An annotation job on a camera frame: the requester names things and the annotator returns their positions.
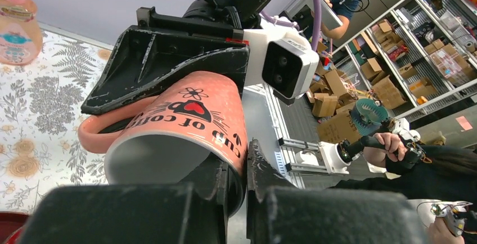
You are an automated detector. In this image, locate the operator left hand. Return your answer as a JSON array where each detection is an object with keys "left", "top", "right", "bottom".
[{"left": 427, "top": 218, "right": 465, "bottom": 244}]

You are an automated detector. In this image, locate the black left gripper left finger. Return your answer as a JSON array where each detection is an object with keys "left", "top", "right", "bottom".
[{"left": 19, "top": 155, "right": 245, "bottom": 243}]

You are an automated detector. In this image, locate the metal storage shelving unit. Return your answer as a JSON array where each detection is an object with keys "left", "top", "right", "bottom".
[{"left": 337, "top": 0, "right": 476, "bottom": 126}]

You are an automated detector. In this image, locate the round red lacquer tray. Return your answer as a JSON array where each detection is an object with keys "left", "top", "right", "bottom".
[{"left": 1, "top": 211, "right": 29, "bottom": 243}]

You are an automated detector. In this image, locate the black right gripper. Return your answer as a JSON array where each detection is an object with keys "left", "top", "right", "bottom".
[{"left": 81, "top": 0, "right": 271, "bottom": 115}]

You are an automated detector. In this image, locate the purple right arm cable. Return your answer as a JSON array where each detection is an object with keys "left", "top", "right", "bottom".
[{"left": 260, "top": 0, "right": 323, "bottom": 51}]

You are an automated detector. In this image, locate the operator dark clothed body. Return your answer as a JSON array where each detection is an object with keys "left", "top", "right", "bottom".
[{"left": 330, "top": 144, "right": 477, "bottom": 244}]

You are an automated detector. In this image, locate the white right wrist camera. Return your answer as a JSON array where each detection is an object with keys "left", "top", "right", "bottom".
[{"left": 243, "top": 27, "right": 320, "bottom": 105}]

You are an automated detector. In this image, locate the pink capped bottle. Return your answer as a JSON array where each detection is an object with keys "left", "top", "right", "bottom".
[{"left": 1, "top": 0, "right": 43, "bottom": 65}]

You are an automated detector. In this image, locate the person in blue shirt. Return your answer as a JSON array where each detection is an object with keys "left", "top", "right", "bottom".
[{"left": 321, "top": 0, "right": 360, "bottom": 39}]

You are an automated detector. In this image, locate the cardboard box pile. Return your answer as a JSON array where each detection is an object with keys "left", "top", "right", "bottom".
[{"left": 305, "top": 41, "right": 407, "bottom": 144}]

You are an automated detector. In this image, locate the operator right hand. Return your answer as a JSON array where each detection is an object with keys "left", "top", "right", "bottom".
[{"left": 363, "top": 133, "right": 407, "bottom": 168}]

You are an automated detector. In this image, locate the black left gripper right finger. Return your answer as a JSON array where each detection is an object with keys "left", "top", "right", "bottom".
[{"left": 246, "top": 139, "right": 428, "bottom": 244}]

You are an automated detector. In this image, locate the salmon pink patterned mug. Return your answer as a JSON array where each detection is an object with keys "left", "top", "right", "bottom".
[{"left": 78, "top": 71, "right": 248, "bottom": 214}]

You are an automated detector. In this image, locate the black teleoperation handle device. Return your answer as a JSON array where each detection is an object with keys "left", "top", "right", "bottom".
[{"left": 317, "top": 98, "right": 431, "bottom": 175}]

